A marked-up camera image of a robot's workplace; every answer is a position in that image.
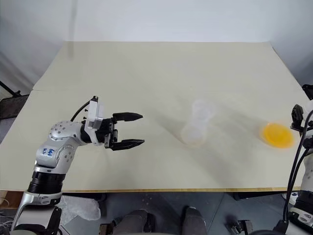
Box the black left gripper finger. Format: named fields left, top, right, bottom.
left=112, top=112, right=144, bottom=122
left=111, top=138, right=146, bottom=151

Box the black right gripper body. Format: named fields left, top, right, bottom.
left=290, top=103, right=305, bottom=131

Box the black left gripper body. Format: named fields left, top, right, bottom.
left=96, top=117, right=120, bottom=149

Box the tall translucent plastic bottle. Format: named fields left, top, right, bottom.
left=180, top=98, right=217, bottom=147

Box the black stand part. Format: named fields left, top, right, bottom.
left=302, top=83, right=313, bottom=100

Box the crumpled clear plastic bag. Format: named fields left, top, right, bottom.
left=58, top=195, right=102, bottom=221

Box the dark rounded shape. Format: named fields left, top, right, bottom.
left=121, top=209, right=155, bottom=235
left=182, top=206, right=211, bottom=235

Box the black mesh panel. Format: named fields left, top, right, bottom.
left=0, top=95, right=34, bottom=121

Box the black metal rod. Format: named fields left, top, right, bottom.
left=0, top=80, right=22, bottom=97

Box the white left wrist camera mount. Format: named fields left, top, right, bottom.
left=84, top=98, right=105, bottom=147

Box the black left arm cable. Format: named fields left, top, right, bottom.
left=70, top=95, right=100, bottom=122

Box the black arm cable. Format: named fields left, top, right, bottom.
left=283, top=115, right=313, bottom=223
left=70, top=95, right=100, bottom=122

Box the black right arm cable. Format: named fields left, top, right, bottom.
left=283, top=115, right=313, bottom=223

